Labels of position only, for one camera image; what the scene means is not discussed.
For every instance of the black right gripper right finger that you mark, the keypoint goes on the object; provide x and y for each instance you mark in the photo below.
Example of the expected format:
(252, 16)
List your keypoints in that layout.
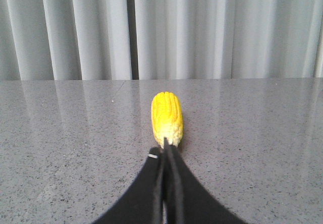
(186, 200)

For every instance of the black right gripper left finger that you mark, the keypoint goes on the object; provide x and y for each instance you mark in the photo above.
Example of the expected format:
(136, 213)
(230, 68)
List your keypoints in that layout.
(143, 201)

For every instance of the yellow corn cob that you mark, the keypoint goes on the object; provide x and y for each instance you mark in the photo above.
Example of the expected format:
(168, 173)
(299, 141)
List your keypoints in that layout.
(167, 119)

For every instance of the grey pleated curtain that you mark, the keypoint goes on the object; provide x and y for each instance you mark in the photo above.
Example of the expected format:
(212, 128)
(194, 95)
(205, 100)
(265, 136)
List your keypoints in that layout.
(160, 39)

